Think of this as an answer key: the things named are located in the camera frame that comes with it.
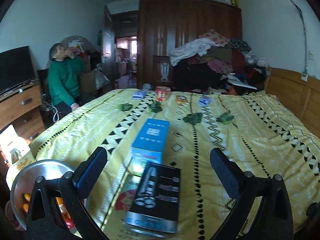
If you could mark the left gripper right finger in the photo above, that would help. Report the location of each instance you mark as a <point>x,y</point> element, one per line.
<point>239,185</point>

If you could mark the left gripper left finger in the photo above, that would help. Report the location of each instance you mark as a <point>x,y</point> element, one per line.
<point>77,186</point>

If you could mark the yellow patterned bedspread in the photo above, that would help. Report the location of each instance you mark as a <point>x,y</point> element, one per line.
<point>242,167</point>

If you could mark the silver metal bowl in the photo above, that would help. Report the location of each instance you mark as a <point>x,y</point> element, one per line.
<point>25,180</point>

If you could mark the green leafy vegetable right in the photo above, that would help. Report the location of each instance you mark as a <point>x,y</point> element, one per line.
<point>225,118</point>

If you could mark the green leafy vegetable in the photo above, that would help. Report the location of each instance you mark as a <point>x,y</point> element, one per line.
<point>225,118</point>
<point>154,107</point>
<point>193,118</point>

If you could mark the black shaver box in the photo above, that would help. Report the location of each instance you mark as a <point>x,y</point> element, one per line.
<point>155,207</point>

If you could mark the blue green food box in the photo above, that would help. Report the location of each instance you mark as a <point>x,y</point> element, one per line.
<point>149,144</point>

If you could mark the blue tissue packet right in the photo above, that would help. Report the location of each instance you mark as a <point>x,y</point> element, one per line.
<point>204,101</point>

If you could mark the blue tissue packet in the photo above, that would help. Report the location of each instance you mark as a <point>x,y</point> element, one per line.
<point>139,95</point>
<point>204,101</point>

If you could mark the small green vegetable far left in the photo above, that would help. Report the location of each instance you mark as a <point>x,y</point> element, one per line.
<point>124,107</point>

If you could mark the wooden drawer cabinet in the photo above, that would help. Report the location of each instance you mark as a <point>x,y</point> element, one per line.
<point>21,109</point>

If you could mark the orange snack packet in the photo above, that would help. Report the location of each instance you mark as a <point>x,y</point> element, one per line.
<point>181,100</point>

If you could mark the wooden headboard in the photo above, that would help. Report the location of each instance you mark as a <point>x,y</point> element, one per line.
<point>301,97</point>

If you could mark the blue tissue packet left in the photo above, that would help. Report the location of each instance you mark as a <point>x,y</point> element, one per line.
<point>139,95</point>

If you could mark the person in green sweater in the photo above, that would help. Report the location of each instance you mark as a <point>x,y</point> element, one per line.
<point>62,79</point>

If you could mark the green leafy vegetable left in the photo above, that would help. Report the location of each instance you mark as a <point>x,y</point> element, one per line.
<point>154,107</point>

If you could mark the red snack cup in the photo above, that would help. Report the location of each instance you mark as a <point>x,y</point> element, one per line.
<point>162,93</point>

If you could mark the pile of clothes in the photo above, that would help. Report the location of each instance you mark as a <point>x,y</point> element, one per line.
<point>213,63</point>

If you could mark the black television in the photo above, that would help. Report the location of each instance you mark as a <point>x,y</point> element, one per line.
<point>16,68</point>

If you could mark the wooden chair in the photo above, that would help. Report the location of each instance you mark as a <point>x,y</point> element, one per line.
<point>162,71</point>

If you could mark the brown wooden wardrobe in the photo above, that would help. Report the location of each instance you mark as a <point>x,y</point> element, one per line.
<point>167,24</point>

